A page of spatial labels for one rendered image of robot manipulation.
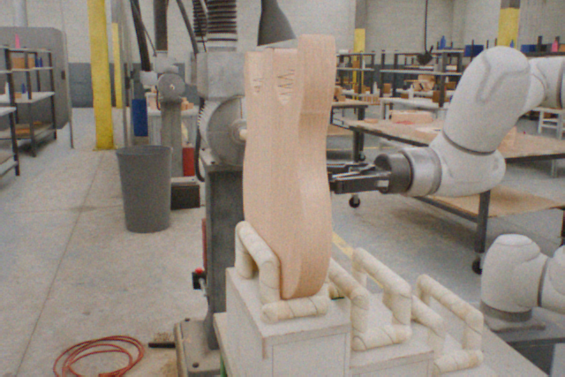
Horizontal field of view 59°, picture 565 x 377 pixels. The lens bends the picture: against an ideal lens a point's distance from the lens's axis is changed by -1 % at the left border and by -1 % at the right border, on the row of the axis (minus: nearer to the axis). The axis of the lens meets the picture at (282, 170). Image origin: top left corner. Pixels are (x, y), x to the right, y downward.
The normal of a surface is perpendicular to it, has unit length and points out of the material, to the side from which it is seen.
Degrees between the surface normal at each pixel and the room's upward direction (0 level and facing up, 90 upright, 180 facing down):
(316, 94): 105
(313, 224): 81
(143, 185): 93
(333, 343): 90
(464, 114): 97
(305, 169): 73
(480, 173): 111
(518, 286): 91
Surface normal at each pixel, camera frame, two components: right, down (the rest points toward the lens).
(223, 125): 0.14, 0.17
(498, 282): -0.68, 0.13
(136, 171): -0.07, 0.27
